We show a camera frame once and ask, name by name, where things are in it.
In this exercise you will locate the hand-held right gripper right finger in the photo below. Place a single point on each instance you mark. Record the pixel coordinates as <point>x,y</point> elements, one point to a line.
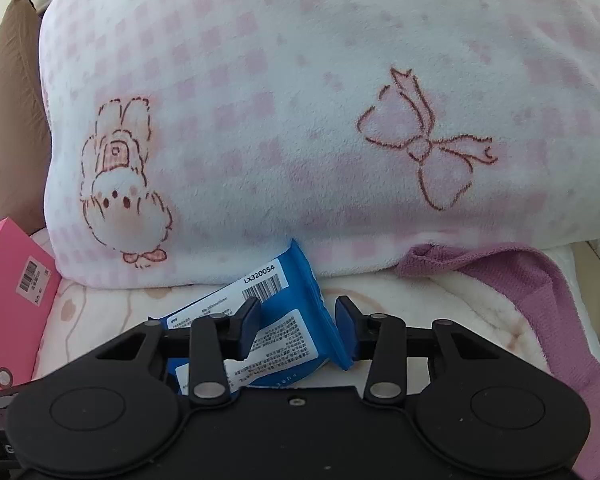
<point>347,327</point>

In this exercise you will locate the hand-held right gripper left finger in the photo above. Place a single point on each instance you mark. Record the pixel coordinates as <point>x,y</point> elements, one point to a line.
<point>250,325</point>

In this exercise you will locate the blue wipes packet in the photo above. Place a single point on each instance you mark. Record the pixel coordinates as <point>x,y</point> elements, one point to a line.
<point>290,280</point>

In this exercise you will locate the pink cardboard box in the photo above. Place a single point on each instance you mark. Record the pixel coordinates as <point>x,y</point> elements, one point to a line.
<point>10,320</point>

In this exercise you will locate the purple towel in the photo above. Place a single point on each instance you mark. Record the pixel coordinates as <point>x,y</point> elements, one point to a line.
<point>555,320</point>

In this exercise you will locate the pink checked pillow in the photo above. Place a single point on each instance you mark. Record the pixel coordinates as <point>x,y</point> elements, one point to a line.
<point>305,110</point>

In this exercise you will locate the brown pillow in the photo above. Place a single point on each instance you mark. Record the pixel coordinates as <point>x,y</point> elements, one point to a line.
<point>15,110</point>

